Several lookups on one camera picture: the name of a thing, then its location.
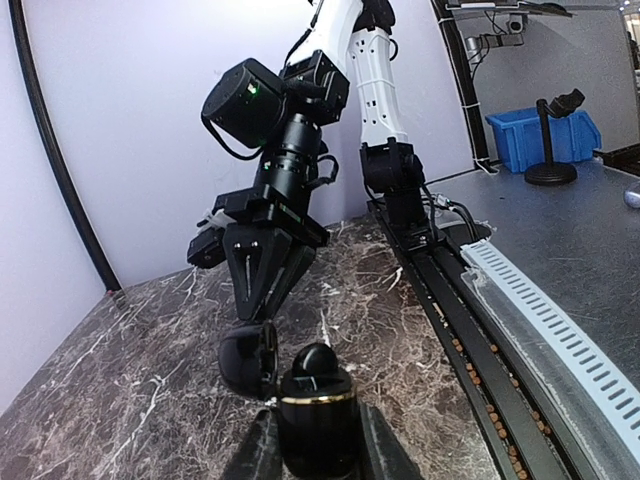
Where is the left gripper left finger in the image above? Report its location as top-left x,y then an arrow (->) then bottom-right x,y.
220,409 -> 283,480

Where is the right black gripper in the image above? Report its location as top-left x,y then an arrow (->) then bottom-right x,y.
186,185 -> 329,322

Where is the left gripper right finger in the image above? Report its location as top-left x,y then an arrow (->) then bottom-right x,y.
359,402 -> 423,480

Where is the black charging case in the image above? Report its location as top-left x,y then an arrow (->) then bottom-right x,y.
218,323 -> 360,479

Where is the white earbud charging case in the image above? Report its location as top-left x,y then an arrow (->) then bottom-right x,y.
196,210 -> 226,231

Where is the black earbud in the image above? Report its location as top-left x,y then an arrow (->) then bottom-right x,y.
291,343 -> 339,377

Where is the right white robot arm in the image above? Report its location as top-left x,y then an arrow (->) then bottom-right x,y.
187,1 -> 439,322

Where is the black desk stand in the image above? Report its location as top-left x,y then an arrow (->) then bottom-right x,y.
524,88 -> 587,186

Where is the blue plastic bin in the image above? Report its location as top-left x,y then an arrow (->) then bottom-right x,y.
486,108 -> 603,174

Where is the grey round knob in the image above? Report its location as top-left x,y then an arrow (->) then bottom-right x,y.
623,183 -> 640,210

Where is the black front frame rail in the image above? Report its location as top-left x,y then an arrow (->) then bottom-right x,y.
376,214 -> 596,479

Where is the white slotted cable duct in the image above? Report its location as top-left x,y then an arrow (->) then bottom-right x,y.
461,240 -> 639,479

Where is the left black frame post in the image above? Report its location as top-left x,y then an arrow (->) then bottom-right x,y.
7,0 -> 122,294

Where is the black frame post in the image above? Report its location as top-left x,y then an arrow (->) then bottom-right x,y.
7,0 -> 122,294
431,0 -> 491,171

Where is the right black frame post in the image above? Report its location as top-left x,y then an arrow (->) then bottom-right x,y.
431,0 -> 491,171

